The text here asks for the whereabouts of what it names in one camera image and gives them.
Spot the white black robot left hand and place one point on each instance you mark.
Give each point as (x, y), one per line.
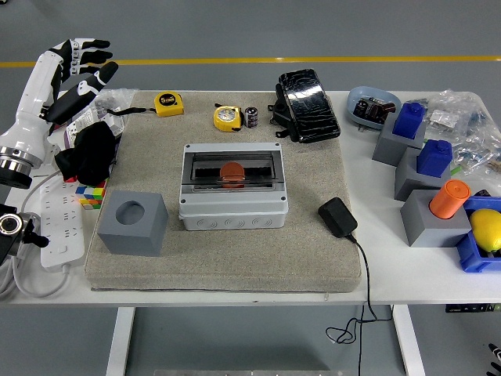
(35, 94)

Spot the clear bags of small parts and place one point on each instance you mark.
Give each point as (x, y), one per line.
(469, 129)

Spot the orange cylinder battery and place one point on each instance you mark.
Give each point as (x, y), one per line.
(448, 199)
(231, 172)

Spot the white table leg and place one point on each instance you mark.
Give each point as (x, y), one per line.
(409, 340)
(119, 340)

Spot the white power strip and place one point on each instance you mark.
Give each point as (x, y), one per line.
(62, 227)

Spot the small white module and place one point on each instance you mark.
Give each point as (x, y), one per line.
(115, 125)

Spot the black cloth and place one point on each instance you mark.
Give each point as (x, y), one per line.
(90, 152)

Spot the small colourful puzzle cube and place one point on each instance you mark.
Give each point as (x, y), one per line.
(92, 194)

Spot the dark electronic parts pile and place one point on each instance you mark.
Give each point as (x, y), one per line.
(372, 109)

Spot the yellow lemon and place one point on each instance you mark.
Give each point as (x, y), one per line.
(487, 229)

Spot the white purple card packet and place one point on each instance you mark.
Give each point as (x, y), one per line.
(76, 129)

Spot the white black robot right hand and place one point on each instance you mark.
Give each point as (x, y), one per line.
(496, 358)

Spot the black table control panel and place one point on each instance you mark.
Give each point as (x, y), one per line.
(469, 308)

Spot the blue plastic bin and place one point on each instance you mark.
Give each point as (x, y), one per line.
(471, 258)

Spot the blue-grey bowl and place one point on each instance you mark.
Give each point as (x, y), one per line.
(358, 95)

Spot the small black cylinder capacitor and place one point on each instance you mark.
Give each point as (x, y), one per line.
(251, 116)

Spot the grey-brown fabric mat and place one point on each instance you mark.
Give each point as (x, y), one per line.
(235, 260)

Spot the yellow tape measure chrome face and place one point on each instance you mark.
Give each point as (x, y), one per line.
(227, 116)

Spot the grey plastic junction box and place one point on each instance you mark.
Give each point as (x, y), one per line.
(235, 211)

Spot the black plug adapter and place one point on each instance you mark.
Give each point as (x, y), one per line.
(337, 217)

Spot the smoky transparent box lid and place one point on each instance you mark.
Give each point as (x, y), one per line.
(258, 176)

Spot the blue block battery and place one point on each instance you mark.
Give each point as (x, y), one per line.
(433, 158)
(409, 121)

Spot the clear plastic bag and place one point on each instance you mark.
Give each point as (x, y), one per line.
(113, 98)

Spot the grey cube holder round hole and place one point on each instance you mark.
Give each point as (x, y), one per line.
(131, 235)

